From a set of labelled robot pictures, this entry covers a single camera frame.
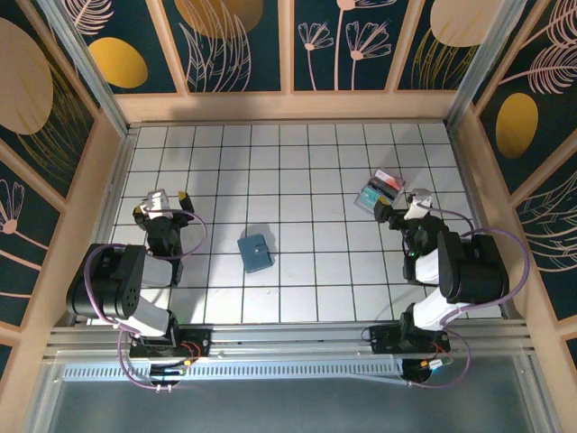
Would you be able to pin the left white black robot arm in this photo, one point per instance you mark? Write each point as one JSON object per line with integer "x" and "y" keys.
{"x": 149, "y": 318}

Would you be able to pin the black card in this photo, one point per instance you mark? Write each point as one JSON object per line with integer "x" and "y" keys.
{"x": 383, "y": 189}

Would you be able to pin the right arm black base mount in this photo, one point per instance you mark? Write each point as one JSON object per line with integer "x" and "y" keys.
{"x": 383, "y": 340}

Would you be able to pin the teal leather card holder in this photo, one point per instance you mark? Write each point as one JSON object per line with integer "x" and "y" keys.
{"x": 256, "y": 255}

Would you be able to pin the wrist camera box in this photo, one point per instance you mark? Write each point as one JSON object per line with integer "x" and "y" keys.
{"x": 155, "y": 200}
{"x": 417, "y": 205}

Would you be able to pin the grey metal sheet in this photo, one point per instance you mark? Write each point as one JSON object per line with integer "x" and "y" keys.
{"x": 288, "y": 406}

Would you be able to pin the aluminium mounting rail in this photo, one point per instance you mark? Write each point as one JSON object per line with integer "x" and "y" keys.
{"x": 288, "y": 336}

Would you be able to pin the teal card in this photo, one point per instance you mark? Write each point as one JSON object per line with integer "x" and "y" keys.
{"x": 369, "y": 197}

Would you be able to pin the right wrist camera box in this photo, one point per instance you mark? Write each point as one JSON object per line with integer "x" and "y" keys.
{"x": 417, "y": 205}

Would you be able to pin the white card red circle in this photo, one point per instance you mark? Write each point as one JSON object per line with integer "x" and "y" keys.
{"x": 391, "y": 181}

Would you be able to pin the clear plastic card box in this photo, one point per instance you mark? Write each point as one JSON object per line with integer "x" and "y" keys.
{"x": 381, "y": 191}

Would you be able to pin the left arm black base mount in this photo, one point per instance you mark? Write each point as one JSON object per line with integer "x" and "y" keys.
{"x": 200, "y": 340}

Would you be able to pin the aluminium corner post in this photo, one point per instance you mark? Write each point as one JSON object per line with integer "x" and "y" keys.
{"x": 88, "y": 72}
{"x": 484, "y": 61}

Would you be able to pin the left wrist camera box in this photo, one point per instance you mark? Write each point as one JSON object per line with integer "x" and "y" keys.
{"x": 155, "y": 200}

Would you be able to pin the aluminium side rail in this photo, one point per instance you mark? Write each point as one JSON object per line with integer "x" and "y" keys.
{"x": 118, "y": 180}
{"x": 464, "y": 180}

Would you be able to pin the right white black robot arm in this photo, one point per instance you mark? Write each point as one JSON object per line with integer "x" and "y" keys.
{"x": 473, "y": 270}

